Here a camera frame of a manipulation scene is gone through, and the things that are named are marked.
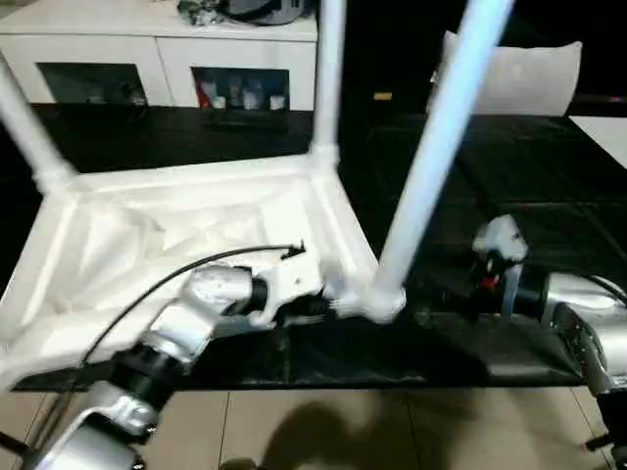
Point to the white plastic table top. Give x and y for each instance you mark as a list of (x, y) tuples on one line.
[(171, 196)]

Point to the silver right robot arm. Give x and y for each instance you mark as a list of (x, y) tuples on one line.
[(588, 313)]

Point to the black left robot foot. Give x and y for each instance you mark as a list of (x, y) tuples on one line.
[(239, 464)]

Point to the black metal table leg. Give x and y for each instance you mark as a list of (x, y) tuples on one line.
[(598, 441), (10, 440)]

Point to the white flat board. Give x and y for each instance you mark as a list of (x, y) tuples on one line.
[(602, 139)]

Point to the white pillow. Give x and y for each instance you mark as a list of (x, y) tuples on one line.
[(529, 78)]

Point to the black box with gold label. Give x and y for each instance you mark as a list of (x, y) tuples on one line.
[(387, 49)]

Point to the grey round pot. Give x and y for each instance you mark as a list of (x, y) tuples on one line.
[(269, 11)]

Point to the white glass-door cabinet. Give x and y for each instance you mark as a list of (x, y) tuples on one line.
[(98, 49)]

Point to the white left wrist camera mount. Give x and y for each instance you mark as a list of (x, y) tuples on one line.
[(294, 279)]

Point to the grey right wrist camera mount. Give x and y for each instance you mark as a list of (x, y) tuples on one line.
[(504, 235)]

